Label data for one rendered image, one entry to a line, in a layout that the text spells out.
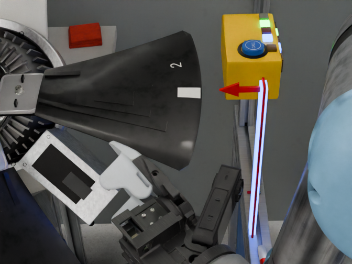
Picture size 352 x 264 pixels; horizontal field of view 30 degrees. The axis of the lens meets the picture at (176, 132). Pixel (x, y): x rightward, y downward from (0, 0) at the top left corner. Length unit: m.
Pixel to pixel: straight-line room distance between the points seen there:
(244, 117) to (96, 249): 1.05
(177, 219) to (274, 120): 1.23
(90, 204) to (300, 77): 0.95
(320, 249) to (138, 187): 0.22
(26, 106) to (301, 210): 0.44
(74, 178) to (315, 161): 0.67
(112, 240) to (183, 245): 1.55
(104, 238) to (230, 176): 1.54
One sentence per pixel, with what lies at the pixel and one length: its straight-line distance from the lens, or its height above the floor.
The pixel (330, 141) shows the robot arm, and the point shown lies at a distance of 0.40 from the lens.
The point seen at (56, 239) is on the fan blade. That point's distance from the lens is 1.02.
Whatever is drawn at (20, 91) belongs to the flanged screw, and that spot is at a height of 1.19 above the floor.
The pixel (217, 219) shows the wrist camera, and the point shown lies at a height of 1.21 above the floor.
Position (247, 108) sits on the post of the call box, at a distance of 1.35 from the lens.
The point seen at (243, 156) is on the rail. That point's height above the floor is 0.86.
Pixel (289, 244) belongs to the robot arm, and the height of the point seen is 1.21.
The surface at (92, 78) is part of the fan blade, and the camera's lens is 0.95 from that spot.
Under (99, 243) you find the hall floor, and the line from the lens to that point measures 2.27.
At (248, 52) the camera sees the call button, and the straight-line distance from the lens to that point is 1.19.
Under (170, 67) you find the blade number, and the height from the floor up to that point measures 1.20.
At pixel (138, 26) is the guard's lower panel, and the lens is 1.72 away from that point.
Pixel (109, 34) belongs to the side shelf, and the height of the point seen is 0.86.
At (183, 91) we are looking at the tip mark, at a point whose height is 1.19.
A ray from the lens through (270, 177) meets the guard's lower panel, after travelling 2.10.
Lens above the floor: 1.76
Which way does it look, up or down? 42 degrees down
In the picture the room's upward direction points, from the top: 2 degrees counter-clockwise
